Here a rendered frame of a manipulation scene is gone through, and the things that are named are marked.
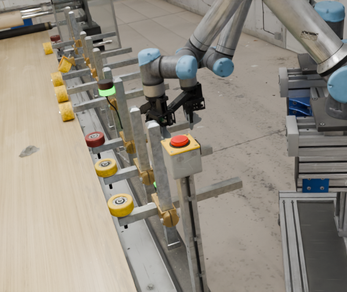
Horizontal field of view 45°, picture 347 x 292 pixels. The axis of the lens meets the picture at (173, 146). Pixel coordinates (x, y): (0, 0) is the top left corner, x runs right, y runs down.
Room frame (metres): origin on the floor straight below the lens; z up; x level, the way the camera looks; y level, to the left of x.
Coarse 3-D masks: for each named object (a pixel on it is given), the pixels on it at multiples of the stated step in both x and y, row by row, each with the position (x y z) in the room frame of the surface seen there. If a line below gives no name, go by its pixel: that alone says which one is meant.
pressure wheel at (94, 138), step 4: (92, 132) 1.59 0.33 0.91; (96, 132) 1.59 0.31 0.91; (100, 132) 1.58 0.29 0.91; (88, 136) 1.56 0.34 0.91; (92, 136) 1.56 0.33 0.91; (96, 136) 1.56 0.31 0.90; (100, 136) 1.54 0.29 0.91; (88, 140) 1.53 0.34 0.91; (92, 140) 1.52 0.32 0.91; (96, 140) 1.52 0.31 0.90; (100, 140) 1.53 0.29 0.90; (104, 140) 1.55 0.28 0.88; (88, 144) 1.53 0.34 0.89; (92, 144) 1.52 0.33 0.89; (96, 144) 1.52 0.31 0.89; (100, 144) 1.53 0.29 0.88; (100, 156) 1.56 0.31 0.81
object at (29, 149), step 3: (27, 147) 1.53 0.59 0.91; (30, 147) 1.53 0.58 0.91; (33, 147) 1.51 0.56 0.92; (36, 147) 1.52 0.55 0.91; (24, 150) 1.50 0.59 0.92; (27, 150) 1.51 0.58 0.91; (30, 150) 1.51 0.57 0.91; (33, 150) 1.50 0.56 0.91; (36, 150) 1.51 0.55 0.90; (21, 153) 1.48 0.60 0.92; (24, 153) 1.49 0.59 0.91; (27, 153) 1.48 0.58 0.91; (30, 153) 1.49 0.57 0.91; (21, 156) 1.47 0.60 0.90
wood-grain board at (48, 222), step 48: (0, 48) 3.37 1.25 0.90; (0, 96) 2.24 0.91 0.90; (48, 96) 2.12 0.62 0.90; (0, 144) 1.62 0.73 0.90; (48, 144) 1.55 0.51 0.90; (0, 192) 1.24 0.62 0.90; (48, 192) 1.19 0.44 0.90; (96, 192) 1.15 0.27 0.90; (0, 240) 0.97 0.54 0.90; (48, 240) 0.94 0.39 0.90; (96, 240) 0.91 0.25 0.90; (0, 288) 0.78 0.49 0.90; (48, 288) 0.76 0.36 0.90; (96, 288) 0.74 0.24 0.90
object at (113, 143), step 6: (186, 120) 1.67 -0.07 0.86; (168, 126) 1.64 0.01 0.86; (174, 126) 1.63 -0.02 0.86; (180, 126) 1.64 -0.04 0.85; (186, 126) 1.65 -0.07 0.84; (144, 132) 1.61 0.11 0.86; (120, 138) 1.59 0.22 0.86; (108, 144) 1.56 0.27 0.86; (114, 144) 1.56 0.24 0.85; (120, 144) 1.57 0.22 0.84; (96, 150) 1.54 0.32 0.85; (102, 150) 1.55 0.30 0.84
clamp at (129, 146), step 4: (120, 132) 1.63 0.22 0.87; (120, 136) 1.60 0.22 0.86; (124, 140) 1.55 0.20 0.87; (132, 140) 1.54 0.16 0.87; (124, 144) 1.55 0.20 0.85; (128, 144) 1.51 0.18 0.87; (132, 144) 1.51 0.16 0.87; (128, 148) 1.51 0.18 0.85; (132, 148) 1.51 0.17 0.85; (128, 152) 1.53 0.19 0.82; (132, 152) 1.51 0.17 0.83
